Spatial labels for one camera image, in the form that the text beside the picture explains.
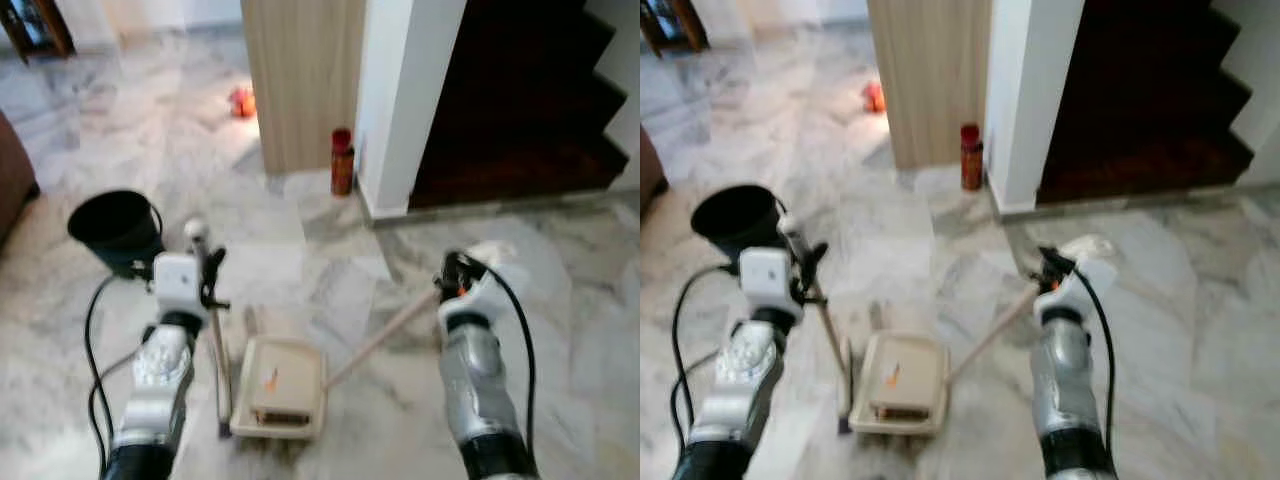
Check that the small orange floor object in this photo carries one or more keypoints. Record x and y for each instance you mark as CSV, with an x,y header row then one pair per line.
x,y
875,97
242,102

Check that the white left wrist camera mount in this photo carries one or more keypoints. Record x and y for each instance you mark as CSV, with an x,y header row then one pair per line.
x,y
766,278
178,283

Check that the red bottle with dark cap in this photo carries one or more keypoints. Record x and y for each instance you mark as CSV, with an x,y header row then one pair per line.
x,y
971,160
342,165

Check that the light wooden panel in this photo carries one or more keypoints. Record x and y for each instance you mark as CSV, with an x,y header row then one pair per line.
x,y
305,80
930,80

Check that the dark wooden staircase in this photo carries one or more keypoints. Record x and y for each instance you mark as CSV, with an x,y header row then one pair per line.
x,y
1145,105
520,110

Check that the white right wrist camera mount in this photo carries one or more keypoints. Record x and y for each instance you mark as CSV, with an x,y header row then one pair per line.
x,y
500,285
1085,280

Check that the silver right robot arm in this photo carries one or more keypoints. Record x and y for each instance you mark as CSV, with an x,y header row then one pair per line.
x,y
1065,385
475,390

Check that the small orange scrap of litter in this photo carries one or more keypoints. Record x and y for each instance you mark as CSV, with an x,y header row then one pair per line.
x,y
270,379
893,375

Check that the dark wooden chair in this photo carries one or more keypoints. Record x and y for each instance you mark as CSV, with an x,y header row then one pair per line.
x,y
680,22
45,25

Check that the brown sofa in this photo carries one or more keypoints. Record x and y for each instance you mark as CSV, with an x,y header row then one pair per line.
x,y
652,175
15,180

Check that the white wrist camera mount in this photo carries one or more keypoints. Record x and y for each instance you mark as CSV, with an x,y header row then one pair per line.
x,y
500,285
178,283
766,278
1085,280

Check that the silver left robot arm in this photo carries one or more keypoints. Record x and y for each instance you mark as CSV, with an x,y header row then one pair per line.
x,y
740,380
160,380

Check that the black round bin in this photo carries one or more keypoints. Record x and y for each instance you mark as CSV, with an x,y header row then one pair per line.
x,y
740,222
115,235

